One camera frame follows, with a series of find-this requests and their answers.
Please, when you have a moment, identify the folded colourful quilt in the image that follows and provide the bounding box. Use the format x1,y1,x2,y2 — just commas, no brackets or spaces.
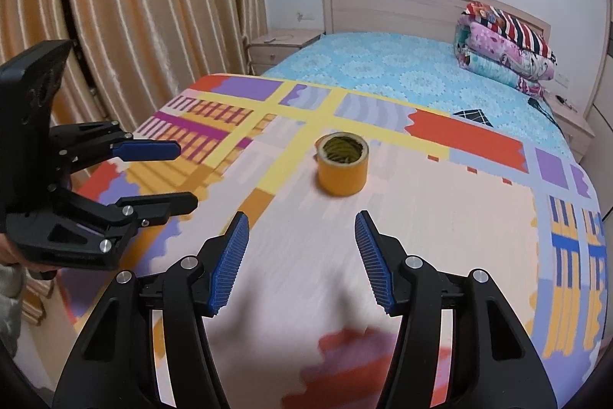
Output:
452,2,559,96

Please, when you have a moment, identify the light blue bed sheet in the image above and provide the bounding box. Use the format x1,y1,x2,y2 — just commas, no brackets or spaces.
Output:
261,30,578,163

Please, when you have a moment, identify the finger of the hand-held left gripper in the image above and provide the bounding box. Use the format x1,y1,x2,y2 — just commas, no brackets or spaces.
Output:
50,120,181,175
5,187,200,272

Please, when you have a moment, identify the person's left hand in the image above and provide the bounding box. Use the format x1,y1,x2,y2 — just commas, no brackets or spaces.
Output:
0,234,39,270

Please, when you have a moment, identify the black patterned pouch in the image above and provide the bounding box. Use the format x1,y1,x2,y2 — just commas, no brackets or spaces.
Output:
452,107,495,128

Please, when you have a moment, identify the colourful foam mat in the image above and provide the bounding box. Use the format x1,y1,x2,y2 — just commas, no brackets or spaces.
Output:
60,74,605,409

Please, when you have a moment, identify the black cable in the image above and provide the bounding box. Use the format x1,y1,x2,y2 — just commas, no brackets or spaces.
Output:
527,97,564,136

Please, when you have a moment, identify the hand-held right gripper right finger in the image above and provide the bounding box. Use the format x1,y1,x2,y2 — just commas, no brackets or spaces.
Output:
354,210,559,409

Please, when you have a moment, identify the light wooden nightstand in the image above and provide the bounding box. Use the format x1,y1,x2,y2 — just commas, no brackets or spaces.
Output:
543,92,595,163
246,28,323,77

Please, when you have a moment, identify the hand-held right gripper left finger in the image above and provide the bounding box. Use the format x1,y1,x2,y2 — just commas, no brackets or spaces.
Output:
55,212,251,409

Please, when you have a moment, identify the light wooden headboard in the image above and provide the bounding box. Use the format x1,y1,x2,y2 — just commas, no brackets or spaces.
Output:
322,0,552,55

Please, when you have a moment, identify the yellow tape roll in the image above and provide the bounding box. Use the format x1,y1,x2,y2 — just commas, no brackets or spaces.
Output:
315,132,370,198

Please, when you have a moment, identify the orange striped curtain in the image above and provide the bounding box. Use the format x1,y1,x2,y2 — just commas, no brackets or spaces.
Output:
0,0,270,180

